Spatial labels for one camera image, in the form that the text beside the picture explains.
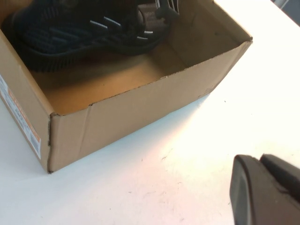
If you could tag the black knit sneaker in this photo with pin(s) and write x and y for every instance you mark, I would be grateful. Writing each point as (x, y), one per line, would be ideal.
(58, 35)

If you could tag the brown cardboard shoe box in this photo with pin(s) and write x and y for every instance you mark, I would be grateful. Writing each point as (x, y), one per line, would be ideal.
(131, 122)

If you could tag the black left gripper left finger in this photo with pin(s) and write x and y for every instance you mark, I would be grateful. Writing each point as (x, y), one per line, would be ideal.
(253, 199)

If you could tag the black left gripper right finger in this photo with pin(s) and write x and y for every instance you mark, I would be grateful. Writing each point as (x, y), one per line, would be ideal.
(283, 175)

